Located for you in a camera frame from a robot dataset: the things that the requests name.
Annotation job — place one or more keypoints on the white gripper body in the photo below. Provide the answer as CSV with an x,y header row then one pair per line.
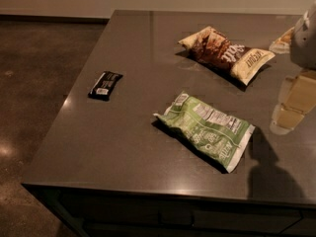
x,y
304,44

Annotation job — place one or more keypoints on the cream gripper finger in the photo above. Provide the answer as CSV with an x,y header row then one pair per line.
x,y
299,93
284,121

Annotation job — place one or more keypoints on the green jalapeno chip bag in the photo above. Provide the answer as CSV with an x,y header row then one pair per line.
x,y
221,137

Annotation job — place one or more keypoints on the brown and cream chip bag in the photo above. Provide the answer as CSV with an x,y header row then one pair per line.
x,y
211,47

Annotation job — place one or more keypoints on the black rxbar chocolate bar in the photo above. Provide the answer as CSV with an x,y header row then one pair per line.
x,y
104,86

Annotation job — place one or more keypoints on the small cream snack packet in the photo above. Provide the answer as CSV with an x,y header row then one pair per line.
x,y
282,44

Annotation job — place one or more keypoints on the dark cabinet under counter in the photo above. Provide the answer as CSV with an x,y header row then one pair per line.
x,y
96,213

